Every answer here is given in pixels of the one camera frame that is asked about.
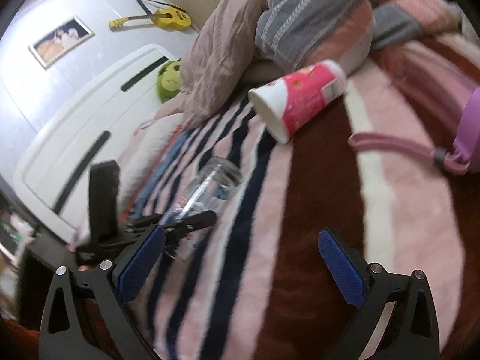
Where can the green plush toy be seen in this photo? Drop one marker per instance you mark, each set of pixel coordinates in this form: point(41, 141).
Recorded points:
point(169, 80)

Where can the red white paper cup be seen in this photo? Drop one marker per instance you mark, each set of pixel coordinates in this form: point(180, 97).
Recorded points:
point(288, 103)

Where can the grey pink striped pillow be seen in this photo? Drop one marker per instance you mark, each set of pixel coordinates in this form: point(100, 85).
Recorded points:
point(299, 33)

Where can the striped pink fleece blanket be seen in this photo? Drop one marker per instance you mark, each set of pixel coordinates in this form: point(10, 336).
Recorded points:
point(256, 287)

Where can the white bed headboard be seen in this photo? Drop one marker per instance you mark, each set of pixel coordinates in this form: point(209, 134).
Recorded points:
point(94, 126)

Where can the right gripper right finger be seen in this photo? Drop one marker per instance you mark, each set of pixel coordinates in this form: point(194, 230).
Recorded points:
point(402, 303)

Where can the yellow ukulele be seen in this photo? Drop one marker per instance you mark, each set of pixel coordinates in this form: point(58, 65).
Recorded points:
point(166, 16)

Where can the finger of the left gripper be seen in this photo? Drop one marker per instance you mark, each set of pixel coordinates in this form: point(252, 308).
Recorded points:
point(181, 228)

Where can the clear glass cup with stickers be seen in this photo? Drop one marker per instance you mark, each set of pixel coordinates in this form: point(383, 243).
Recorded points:
point(210, 190)

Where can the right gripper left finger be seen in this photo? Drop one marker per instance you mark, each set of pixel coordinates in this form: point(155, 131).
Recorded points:
point(85, 313)

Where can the framed photo on wall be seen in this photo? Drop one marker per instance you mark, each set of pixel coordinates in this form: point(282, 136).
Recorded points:
point(59, 42)

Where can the mauve crumpled duvet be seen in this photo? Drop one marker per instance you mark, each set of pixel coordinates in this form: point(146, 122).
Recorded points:
point(222, 55)

